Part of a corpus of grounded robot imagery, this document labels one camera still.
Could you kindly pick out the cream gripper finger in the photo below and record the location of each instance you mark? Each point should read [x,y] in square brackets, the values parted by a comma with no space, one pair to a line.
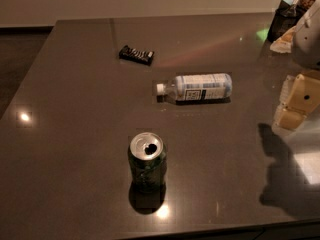
[304,98]
[286,88]

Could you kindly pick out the green soda can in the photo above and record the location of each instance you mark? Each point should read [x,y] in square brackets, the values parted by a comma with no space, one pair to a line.
[147,156]

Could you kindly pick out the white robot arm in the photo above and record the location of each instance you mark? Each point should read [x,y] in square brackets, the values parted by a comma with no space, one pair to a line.
[306,40]

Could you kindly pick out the light snack packet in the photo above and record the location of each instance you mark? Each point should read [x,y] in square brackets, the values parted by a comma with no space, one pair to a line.
[284,43]

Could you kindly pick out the black snack bag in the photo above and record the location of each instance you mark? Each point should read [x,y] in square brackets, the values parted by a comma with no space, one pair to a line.
[286,16]

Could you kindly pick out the clear plastic water bottle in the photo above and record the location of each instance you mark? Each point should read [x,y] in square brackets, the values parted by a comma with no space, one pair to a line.
[203,87]

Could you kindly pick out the black candy bar wrapper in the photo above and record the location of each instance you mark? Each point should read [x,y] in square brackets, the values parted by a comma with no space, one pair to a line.
[137,56]

